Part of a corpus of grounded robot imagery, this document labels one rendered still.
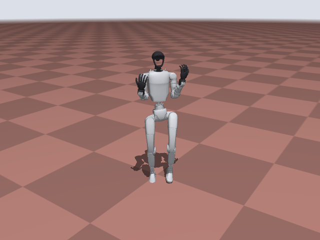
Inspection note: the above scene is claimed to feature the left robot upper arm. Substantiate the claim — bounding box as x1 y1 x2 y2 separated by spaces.
168 72 179 99

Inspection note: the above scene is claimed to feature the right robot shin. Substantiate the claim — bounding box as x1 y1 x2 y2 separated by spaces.
147 152 155 174

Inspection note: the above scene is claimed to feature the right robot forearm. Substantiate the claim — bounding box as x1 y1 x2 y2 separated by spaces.
138 92 147 100

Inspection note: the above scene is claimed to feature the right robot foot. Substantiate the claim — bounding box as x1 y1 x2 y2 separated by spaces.
149 171 156 183

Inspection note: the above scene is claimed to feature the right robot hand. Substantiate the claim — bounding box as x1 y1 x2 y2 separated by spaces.
135 74 148 95

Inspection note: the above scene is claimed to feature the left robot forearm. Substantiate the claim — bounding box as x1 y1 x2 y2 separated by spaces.
174 81 185 97

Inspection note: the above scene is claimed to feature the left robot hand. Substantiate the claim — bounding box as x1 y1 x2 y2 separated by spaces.
178 64 189 86

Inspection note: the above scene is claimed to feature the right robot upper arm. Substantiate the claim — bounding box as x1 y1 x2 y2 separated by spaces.
140 73 149 100

